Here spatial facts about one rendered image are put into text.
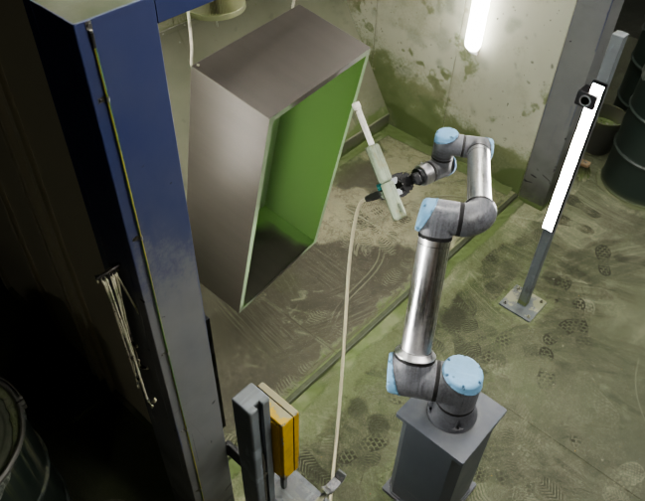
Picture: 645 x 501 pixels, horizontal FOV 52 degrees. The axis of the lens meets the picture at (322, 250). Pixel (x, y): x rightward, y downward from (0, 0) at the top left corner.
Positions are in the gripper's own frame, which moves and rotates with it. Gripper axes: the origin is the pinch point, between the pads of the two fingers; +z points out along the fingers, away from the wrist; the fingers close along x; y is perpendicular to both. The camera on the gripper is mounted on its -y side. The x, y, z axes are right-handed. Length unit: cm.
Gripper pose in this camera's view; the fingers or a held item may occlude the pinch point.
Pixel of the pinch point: (384, 191)
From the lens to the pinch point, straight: 263.3
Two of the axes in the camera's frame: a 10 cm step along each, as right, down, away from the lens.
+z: -8.3, 3.7, -4.2
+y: -4.2, 0.8, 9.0
